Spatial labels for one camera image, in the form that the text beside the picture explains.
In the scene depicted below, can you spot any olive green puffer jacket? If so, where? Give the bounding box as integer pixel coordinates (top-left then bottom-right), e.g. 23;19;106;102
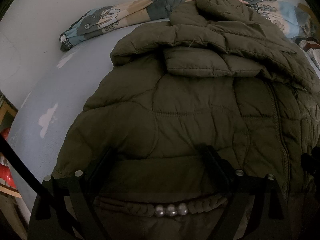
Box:
28;0;320;240

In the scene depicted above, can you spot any wooden bedside shelf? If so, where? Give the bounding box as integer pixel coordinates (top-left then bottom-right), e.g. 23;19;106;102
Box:
1;94;27;233

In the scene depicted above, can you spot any red plastic bag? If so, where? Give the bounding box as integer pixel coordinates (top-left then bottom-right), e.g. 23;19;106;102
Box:
0;127;16;189

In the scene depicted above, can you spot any light blue cloud bedsheet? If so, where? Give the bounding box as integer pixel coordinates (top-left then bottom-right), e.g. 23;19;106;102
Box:
6;17;320;224

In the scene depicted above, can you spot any navy starred patchwork pillow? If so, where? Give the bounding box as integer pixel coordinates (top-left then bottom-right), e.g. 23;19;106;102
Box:
295;37;320;69

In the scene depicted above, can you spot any patchwork cartoon rolled quilt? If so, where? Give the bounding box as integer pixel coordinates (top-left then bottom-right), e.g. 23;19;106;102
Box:
59;0;319;52

